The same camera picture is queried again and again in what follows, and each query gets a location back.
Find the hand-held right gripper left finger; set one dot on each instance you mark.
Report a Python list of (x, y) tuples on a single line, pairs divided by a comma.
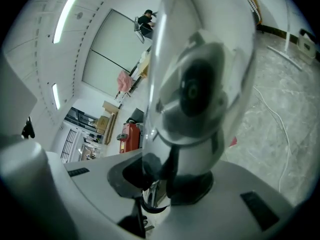
[(95, 191)]

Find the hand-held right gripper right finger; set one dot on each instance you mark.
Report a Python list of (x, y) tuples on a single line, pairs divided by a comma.
[(225, 216)]

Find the red vacuum cleaner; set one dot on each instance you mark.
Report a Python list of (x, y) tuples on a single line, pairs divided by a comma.
[(128, 139)]

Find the black metal railing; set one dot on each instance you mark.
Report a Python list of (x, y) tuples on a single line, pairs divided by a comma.
[(68, 146)]

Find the cardboard box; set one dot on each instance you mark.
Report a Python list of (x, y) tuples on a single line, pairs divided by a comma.
[(102, 124)]

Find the dark grey board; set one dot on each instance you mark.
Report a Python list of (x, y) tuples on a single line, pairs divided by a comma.
[(137, 115)]

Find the long ceiling light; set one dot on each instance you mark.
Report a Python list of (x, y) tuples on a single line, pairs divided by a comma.
[(56, 96), (66, 14)]

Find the pink cloth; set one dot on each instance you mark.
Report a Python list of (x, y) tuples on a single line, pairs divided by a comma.
[(124, 81)]

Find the grey chair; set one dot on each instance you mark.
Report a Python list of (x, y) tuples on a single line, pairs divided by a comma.
[(138, 31)]

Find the small white device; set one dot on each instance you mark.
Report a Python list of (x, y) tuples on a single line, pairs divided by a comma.
[(306, 46)]

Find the white floor lamp stand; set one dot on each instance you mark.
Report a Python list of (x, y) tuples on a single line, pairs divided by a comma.
[(287, 34)]

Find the striped blanket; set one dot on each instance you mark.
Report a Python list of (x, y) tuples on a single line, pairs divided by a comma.
[(252, 1)]

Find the black frame table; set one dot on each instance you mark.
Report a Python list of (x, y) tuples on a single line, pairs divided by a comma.
[(136, 69)]

